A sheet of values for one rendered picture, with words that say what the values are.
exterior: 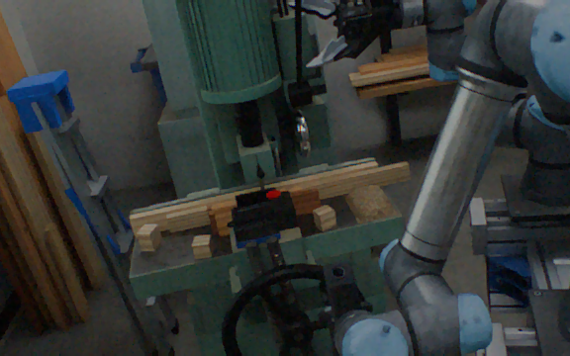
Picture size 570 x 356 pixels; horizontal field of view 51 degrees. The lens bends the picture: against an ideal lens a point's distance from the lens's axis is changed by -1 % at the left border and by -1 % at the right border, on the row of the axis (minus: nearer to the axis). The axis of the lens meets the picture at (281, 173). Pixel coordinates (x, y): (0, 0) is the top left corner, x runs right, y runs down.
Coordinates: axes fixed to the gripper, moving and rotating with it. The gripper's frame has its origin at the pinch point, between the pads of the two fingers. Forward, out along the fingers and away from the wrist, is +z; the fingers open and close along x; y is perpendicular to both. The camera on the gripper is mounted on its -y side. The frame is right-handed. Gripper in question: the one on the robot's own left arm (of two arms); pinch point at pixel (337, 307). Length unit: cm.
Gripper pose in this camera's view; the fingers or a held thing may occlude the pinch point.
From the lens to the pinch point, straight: 111.9
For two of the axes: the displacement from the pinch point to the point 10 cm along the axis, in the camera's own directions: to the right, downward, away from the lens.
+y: 2.2, 9.7, -1.0
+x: 9.7, -2.2, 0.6
